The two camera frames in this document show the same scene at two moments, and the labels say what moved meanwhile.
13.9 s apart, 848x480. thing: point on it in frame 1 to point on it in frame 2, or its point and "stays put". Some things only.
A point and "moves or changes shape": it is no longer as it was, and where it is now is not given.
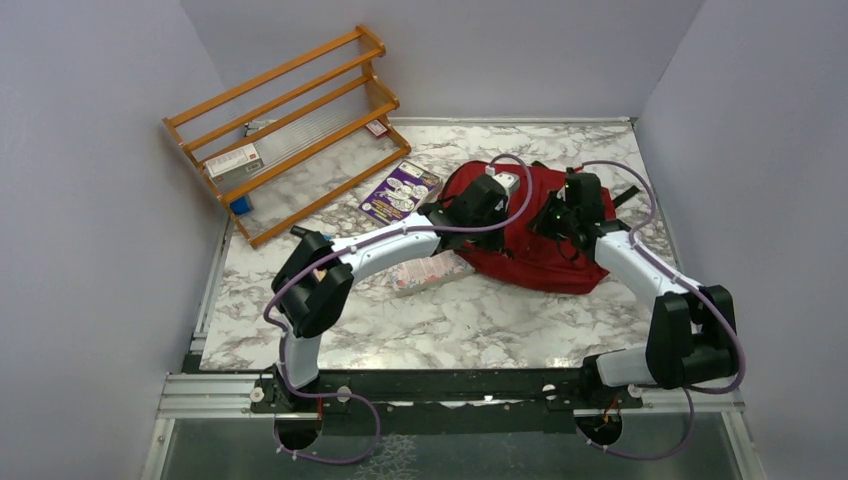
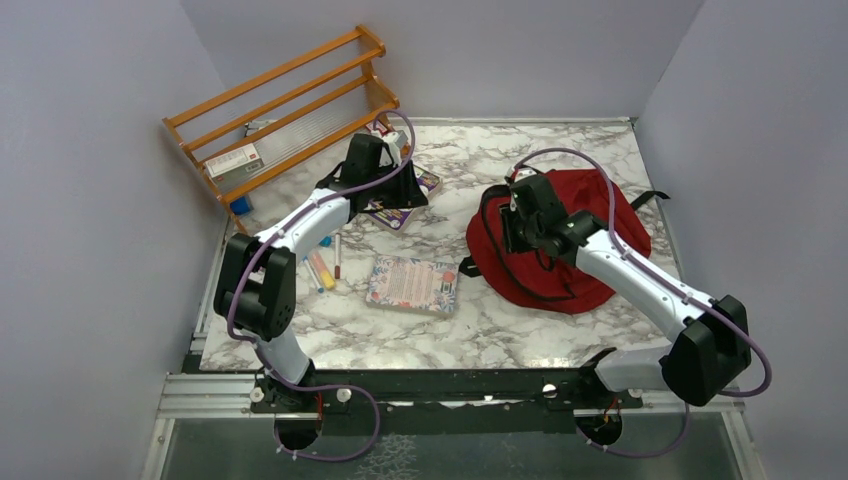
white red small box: x=234 y=166 stays put
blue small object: x=240 y=205 stays put
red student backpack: x=528 y=261 moves or changes shape
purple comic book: x=406 y=190 stays put
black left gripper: x=492 y=242 to x=408 y=192
